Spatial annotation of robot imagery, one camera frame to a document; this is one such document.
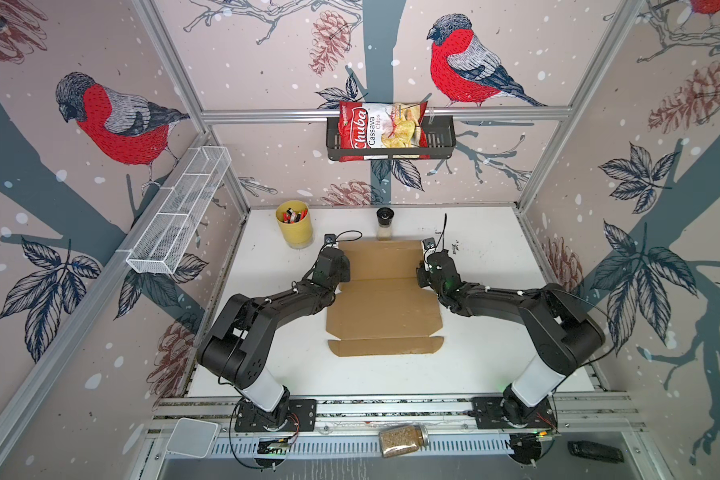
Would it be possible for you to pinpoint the brown cardboard box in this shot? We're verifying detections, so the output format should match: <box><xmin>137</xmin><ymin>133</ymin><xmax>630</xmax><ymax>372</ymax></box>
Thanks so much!
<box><xmin>326</xmin><ymin>240</ymin><xmax>444</xmax><ymax>358</ymax></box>

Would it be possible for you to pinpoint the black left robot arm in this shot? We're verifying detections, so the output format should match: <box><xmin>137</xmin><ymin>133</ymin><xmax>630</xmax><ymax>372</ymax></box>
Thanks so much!
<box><xmin>196</xmin><ymin>247</ymin><xmax>350</xmax><ymax>424</ymax></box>

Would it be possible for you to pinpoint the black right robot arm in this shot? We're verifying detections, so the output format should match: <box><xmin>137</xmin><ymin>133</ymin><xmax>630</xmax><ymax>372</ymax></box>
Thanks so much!
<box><xmin>416</xmin><ymin>240</ymin><xmax>605</xmax><ymax>427</ymax></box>

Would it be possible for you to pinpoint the yellow plastic cup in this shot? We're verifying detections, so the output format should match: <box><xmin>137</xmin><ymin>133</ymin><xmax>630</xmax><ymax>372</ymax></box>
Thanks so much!
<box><xmin>275</xmin><ymin>200</ymin><xmax>314</xmax><ymax>249</ymax></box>

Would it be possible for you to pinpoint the glass spice grinder black cap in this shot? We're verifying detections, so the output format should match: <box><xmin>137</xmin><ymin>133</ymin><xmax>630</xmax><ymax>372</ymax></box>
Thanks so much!
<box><xmin>376</xmin><ymin>207</ymin><xmax>394</xmax><ymax>241</ymax></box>

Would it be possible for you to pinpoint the red cassava chips bag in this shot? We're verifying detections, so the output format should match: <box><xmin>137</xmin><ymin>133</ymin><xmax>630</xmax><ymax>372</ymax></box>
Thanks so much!
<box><xmin>338</xmin><ymin>101</ymin><xmax>428</xmax><ymax>151</ymax></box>

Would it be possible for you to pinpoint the glass jar of grains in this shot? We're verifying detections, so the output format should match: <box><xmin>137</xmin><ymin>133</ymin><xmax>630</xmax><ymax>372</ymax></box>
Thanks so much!
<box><xmin>379</xmin><ymin>424</ymin><xmax>430</xmax><ymax>458</ymax></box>

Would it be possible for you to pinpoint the white square pad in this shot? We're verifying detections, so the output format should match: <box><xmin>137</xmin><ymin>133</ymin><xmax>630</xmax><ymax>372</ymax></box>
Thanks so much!
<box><xmin>166</xmin><ymin>418</ymin><xmax>220</xmax><ymax>459</ymax></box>

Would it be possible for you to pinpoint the black remote device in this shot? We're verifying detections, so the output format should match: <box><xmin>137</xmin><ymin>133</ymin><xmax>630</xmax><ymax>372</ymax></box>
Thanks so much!
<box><xmin>567</xmin><ymin>440</ymin><xmax>625</xmax><ymax>464</ymax></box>

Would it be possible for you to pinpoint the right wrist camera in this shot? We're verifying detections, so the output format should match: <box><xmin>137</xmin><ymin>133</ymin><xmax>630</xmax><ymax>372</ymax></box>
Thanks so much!
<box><xmin>422</xmin><ymin>237</ymin><xmax>437</xmax><ymax>252</ymax></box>

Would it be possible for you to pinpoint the black wire wall basket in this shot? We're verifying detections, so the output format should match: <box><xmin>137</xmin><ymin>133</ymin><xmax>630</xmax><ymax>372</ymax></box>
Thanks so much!
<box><xmin>326</xmin><ymin>116</ymin><xmax>456</xmax><ymax>162</ymax></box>

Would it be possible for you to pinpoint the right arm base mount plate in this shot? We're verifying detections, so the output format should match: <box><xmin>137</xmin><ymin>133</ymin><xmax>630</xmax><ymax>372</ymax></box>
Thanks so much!
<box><xmin>470</xmin><ymin>395</ymin><xmax>558</xmax><ymax>430</ymax></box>

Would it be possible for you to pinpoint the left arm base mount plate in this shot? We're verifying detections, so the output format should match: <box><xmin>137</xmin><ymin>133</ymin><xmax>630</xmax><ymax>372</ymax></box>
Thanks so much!
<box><xmin>233</xmin><ymin>398</ymin><xmax>317</xmax><ymax>433</ymax></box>

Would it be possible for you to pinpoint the white wire mesh shelf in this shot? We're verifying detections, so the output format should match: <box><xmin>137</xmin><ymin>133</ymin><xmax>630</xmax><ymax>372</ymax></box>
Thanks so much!
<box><xmin>126</xmin><ymin>146</ymin><xmax>231</xmax><ymax>275</ymax></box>

